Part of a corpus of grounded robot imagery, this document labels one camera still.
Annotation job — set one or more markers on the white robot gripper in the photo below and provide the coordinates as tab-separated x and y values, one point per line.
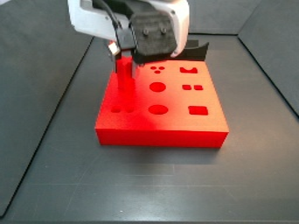
147	27

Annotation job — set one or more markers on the black curved holder stand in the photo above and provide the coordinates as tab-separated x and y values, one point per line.
194	51

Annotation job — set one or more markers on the red shape sorter box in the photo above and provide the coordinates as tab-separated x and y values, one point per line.
171	109

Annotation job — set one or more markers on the red star peg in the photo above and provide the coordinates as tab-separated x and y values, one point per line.
124	73

